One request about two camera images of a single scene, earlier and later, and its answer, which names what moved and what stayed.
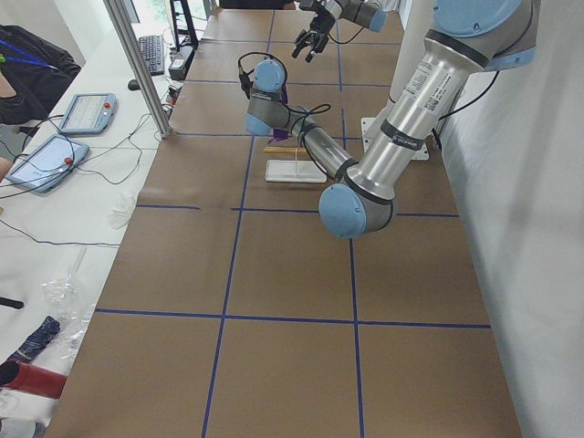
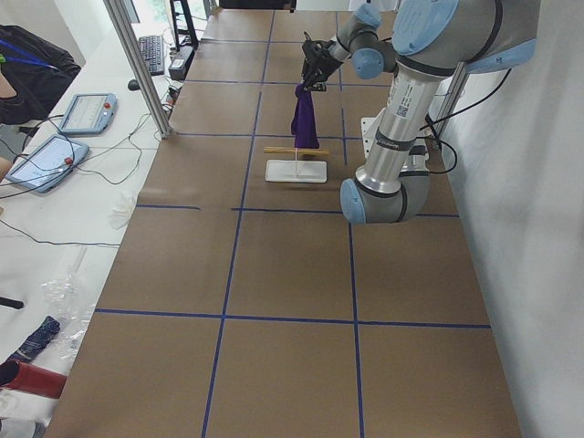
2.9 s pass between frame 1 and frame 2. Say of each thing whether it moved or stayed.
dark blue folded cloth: stayed
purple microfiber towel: moved
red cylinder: stayed
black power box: stayed
